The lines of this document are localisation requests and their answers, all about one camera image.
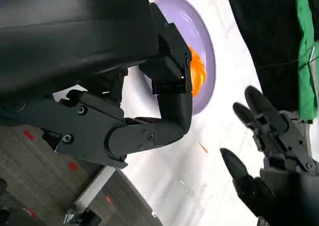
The small orange sliver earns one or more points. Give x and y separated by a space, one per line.
203 147

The green cloth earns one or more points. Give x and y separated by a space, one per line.
305 86

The black cloth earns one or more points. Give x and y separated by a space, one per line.
269 36

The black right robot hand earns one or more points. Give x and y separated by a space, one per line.
286 198

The lilac plate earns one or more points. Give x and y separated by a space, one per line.
189 24

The orange toy bread roll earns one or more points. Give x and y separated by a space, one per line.
198 72

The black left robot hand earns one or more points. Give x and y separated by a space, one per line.
74 36

